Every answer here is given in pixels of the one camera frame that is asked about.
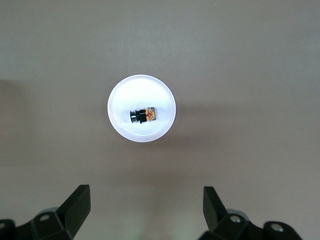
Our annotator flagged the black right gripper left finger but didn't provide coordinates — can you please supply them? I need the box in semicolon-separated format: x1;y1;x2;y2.
0;184;91;240

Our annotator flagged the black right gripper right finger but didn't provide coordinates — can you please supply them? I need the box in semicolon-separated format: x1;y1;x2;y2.
197;186;302;240

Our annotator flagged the pink round plate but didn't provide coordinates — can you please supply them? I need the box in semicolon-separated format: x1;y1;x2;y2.
107;74;177;143

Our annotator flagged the orange and black switch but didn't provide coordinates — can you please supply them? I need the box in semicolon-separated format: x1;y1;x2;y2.
129;106;158;125

